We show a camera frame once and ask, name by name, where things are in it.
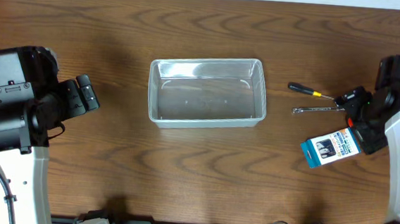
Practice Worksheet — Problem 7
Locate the red handled tool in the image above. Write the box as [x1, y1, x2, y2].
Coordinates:
[347, 118, 354, 127]

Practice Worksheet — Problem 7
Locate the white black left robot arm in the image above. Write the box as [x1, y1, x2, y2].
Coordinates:
[0, 46, 99, 224]

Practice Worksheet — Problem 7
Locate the silver ring wrench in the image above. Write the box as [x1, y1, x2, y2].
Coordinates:
[292, 106, 344, 114]

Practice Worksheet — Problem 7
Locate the blue white product box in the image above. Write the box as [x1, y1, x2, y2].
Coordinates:
[300, 128, 361, 168]

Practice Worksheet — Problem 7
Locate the black yellow screwdriver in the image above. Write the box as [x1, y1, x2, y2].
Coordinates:
[287, 82, 334, 100]

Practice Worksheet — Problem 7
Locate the clear plastic container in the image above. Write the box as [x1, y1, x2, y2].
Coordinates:
[147, 58, 267, 129]

